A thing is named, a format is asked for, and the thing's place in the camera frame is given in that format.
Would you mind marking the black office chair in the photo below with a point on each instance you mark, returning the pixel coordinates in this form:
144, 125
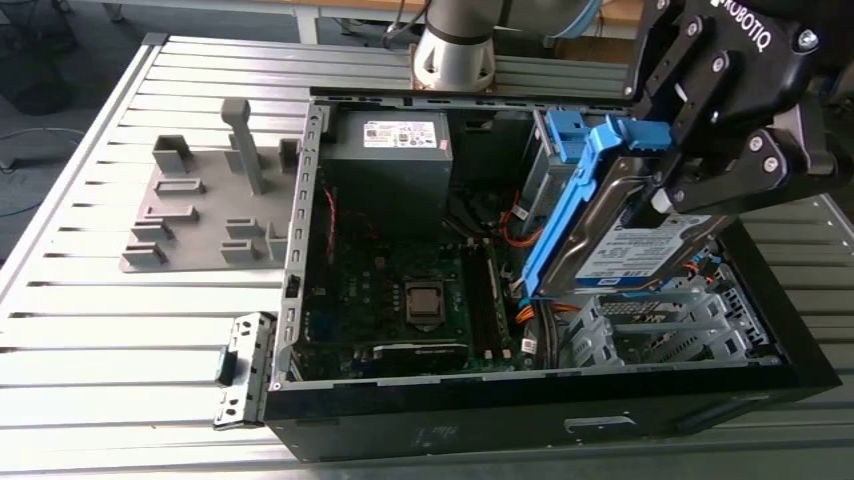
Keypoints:
43, 95

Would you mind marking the wooden desk with white frame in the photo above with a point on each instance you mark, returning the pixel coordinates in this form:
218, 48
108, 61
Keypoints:
308, 25

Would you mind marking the metal optical drive cage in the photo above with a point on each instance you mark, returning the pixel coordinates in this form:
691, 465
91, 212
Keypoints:
539, 180

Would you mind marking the black graphics card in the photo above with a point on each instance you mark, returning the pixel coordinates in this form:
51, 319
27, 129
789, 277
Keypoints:
427, 352

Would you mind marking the metal expansion slot bracket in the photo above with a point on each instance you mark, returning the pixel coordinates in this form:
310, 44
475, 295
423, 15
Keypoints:
250, 360

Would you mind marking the black RAM slot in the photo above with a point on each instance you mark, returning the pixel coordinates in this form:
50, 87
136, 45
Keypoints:
477, 300
502, 320

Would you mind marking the metal disk bay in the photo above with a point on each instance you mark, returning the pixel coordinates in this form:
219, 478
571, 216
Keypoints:
667, 326

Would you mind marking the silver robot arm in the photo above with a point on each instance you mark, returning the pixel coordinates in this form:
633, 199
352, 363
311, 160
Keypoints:
454, 60

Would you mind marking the black PC case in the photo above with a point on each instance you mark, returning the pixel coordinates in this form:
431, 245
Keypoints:
467, 420

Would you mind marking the green motherboard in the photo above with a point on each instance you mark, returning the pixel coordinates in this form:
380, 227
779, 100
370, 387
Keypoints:
360, 300

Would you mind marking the grey parts rack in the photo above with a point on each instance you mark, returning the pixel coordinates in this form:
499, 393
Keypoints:
207, 235

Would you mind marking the CPU socket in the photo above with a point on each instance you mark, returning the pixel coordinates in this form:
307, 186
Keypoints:
424, 305

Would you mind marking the blue plastic drive latch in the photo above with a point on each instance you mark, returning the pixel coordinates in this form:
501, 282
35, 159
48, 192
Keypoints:
563, 135

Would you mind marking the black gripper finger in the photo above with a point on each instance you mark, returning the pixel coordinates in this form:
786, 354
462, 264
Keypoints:
741, 175
674, 55

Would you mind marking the grey power supply unit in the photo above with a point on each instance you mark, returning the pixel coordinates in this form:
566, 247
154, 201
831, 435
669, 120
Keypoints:
394, 190

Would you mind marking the hard disk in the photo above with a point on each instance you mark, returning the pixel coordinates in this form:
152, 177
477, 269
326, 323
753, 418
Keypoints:
627, 255

